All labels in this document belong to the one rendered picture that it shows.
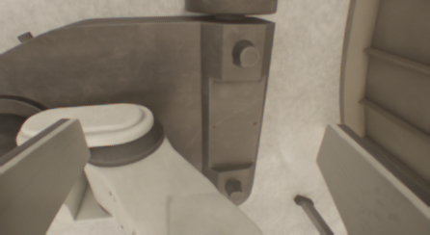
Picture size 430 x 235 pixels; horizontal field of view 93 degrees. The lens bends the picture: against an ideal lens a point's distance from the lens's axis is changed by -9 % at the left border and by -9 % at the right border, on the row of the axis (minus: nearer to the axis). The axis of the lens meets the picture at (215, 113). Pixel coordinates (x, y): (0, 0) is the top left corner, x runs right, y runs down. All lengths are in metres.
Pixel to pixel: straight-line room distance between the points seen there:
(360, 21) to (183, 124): 0.60
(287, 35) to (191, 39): 0.34
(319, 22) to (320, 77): 0.18
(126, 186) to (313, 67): 0.65
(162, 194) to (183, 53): 0.27
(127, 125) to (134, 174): 0.07
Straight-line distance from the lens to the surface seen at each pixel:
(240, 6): 0.43
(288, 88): 0.77
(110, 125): 0.36
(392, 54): 0.82
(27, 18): 0.70
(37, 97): 0.55
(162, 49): 0.46
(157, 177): 0.32
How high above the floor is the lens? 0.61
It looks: 59 degrees down
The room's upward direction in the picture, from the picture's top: 158 degrees clockwise
